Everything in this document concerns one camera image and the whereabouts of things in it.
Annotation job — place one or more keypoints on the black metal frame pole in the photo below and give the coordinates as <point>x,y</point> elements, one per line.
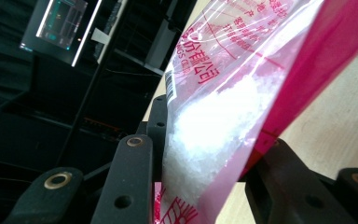
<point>90,87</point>

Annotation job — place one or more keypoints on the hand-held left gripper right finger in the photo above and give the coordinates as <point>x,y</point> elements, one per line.
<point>289,186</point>

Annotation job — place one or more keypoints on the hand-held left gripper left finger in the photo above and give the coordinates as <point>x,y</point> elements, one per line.
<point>130,174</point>

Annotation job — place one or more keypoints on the pink clear plastic bag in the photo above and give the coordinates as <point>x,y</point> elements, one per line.
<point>230,77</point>

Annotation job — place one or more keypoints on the lit computer monitor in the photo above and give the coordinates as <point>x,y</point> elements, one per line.
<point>60,28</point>

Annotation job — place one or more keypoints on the white paper tag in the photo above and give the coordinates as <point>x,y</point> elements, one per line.
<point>101,35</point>

